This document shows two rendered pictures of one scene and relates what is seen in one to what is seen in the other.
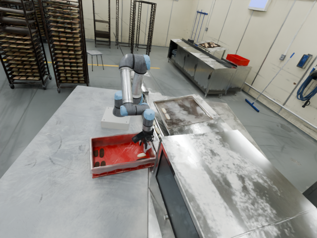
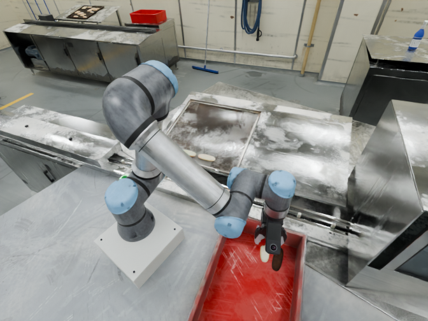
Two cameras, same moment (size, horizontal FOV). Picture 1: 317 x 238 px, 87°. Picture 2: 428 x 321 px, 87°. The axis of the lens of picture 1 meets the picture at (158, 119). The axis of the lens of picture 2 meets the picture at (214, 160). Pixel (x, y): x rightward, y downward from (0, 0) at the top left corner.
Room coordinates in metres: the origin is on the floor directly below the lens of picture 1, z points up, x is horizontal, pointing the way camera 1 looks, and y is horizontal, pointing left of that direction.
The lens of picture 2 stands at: (0.77, 0.49, 1.73)
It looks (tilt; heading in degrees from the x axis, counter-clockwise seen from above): 43 degrees down; 318
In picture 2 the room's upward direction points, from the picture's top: 3 degrees counter-clockwise
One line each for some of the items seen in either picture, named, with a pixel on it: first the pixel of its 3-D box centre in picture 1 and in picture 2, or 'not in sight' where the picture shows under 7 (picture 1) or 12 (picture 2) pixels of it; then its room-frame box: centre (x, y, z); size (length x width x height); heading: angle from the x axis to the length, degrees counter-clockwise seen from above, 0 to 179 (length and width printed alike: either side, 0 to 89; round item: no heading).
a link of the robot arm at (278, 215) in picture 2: (147, 126); (275, 206); (0.96, 0.07, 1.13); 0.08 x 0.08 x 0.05
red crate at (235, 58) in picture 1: (237, 59); (148, 16); (4.82, -1.79, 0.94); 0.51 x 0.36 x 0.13; 27
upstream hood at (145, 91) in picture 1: (133, 74); (37, 132); (2.48, 0.52, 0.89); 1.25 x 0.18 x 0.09; 23
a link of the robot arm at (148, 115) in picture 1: (148, 117); (279, 190); (0.96, 0.07, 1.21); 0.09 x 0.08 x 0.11; 23
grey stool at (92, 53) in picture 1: (94, 60); not in sight; (4.60, 2.09, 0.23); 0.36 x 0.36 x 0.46; 51
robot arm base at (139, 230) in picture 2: (120, 108); (134, 218); (1.38, 0.40, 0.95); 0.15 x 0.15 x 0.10
